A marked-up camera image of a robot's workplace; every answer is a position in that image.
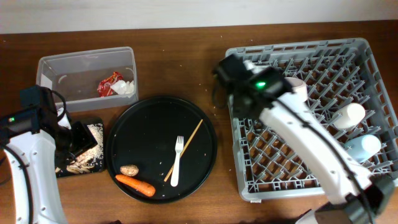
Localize rice and food scraps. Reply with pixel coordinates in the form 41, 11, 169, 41
55, 123, 104, 178

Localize red snack wrapper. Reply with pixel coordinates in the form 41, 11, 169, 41
97, 72, 123, 97

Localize white tissue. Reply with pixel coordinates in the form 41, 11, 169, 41
111, 80, 135, 95

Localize white plastic fork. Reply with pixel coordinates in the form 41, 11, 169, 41
170, 136, 184, 187

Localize white bowl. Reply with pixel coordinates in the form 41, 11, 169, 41
285, 77, 308, 102

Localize white cup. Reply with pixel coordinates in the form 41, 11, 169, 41
332, 103, 366, 129

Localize blue cup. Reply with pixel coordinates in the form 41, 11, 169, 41
345, 134, 381, 163

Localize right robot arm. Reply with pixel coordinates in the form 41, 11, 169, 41
213, 55, 395, 223

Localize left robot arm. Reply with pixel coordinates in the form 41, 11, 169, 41
1, 85, 97, 223

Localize grey dishwasher rack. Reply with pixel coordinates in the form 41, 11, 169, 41
226, 38, 397, 202

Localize black rectangular tray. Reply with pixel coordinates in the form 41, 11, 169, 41
55, 117, 104, 178

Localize brown mushroom piece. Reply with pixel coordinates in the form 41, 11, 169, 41
120, 165, 139, 177

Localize clear plastic bin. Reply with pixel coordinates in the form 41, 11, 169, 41
36, 47, 139, 112

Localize orange carrot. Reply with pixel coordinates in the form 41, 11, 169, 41
115, 174, 155, 197

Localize round black tray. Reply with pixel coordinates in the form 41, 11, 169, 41
104, 96, 217, 204

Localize wooden chopstick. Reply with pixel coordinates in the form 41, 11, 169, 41
164, 119, 203, 182

